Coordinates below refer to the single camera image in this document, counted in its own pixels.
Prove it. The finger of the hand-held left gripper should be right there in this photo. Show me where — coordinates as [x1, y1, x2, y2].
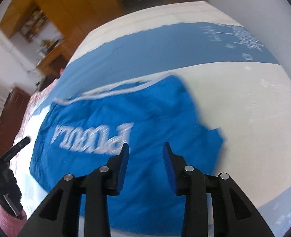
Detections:
[0, 136, 31, 169]

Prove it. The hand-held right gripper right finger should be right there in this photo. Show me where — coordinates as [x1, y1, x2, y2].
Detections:
[163, 142, 276, 237]

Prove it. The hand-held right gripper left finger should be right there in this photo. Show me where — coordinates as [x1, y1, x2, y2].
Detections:
[17, 143, 130, 237]

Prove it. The blue padded jacket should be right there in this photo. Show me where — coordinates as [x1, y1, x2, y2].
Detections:
[29, 75, 226, 230]

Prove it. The dark wooden headboard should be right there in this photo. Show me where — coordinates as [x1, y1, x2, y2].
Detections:
[0, 86, 33, 151]

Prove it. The pink patterned blanket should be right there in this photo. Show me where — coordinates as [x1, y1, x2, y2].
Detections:
[13, 75, 62, 155]

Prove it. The wooden desk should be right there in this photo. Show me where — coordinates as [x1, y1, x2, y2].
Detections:
[36, 39, 72, 77]

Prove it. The blue and white bed sheet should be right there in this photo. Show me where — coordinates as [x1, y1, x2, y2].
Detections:
[12, 1, 291, 237]

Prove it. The wooden wardrobe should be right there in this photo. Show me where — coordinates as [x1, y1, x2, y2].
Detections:
[0, 0, 196, 63]

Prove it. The wooden wall shelf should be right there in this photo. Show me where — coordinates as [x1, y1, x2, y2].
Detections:
[19, 2, 65, 43]

